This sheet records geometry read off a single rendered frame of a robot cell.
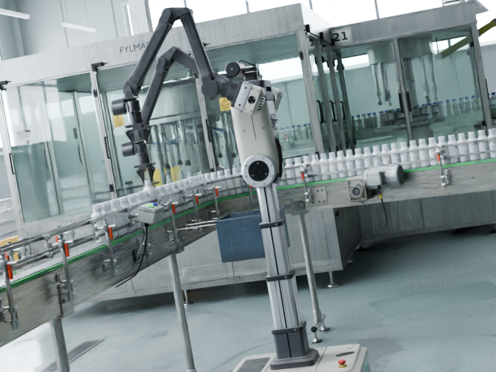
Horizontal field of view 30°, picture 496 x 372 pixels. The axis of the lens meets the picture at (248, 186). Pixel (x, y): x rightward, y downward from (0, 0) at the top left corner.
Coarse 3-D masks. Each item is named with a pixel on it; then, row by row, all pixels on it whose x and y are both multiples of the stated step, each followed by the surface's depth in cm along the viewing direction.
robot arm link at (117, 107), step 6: (126, 90) 416; (132, 90) 416; (126, 96) 416; (132, 96) 416; (138, 96) 423; (114, 102) 420; (120, 102) 420; (114, 108) 419; (120, 108) 419; (114, 114) 421; (120, 114) 421
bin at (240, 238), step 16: (192, 224) 503; (208, 224) 481; (224, 224) 474; (240, 224) 472; (256, 224) 470; (224, 240) 474; (240, 240) 473; (256, 240) 471; (288, 240) 496; (224, 256) 475; (240, 256) 473; (256, 256) 472
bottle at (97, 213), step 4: (96, 204) 402; (92, 208) 400; (96, 208) 399; (100, 208) 400; (96, 212) 399; (100, 212) 400; (92, 216) 399; (96, 216) 398; (100, 216) 398; (100, 220) 398; (96, 224) 398; (100, 224) 398; (96, 232) 399; (100, 232) 398; (104, 236) 399; (100, 240) 399; (104, 240) 399
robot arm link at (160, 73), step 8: (160, 64) 457; (160, 72) 460; (152, 80) 462; (160, 80) 461; (152, 88) 462; (160, 88) 463; (152, 96) 463; (144, 104) 464; (152, 104) 463; (144, 112) 464; (152, 112) 466; (144, 120) 464
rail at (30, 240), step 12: (180, 192) 510; (180, 204) 507; (108, 216) 402; (60, 228) 369; (72, 228) 363; (120, 228) 414; (24, 240) 338; (36, 240) 331; (84, 240) 373; (0, 252) 304; (24, 264) 320
